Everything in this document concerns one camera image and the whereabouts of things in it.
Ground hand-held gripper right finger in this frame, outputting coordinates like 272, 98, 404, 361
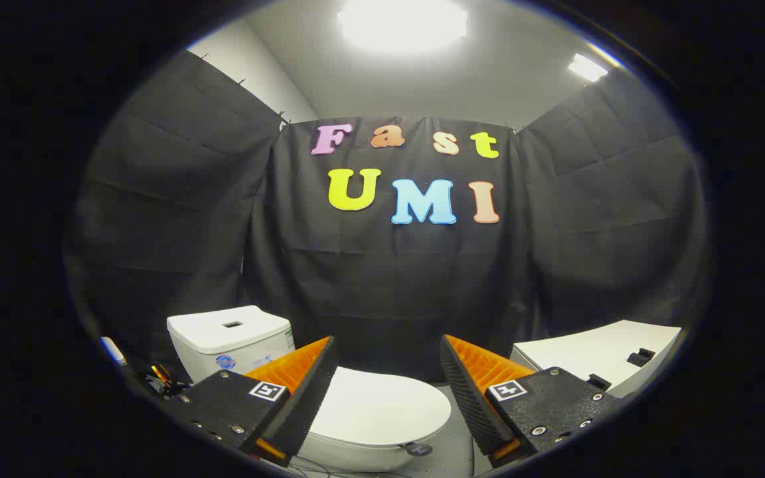
439, 334, 624, 469

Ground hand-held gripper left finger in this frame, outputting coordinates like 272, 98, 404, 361
169, 335, 341, 467

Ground white toilet tank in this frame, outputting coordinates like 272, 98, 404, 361
167, 305, 296, 385

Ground white flat-topped cabinet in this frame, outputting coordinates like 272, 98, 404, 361
510, 320, 683, 400

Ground black backdrop cloth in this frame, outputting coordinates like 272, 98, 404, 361
67, 50, 712, 384

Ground dark tool with orange parts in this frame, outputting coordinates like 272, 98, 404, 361
135, 362, 192, 400

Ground small white object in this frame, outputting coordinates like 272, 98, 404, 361
100, 337, 128, 366

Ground small ceiling light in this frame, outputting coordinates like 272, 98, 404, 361
568, 53, 610, 83

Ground large ceiling light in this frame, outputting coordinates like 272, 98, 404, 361
337, 0, 468, 55

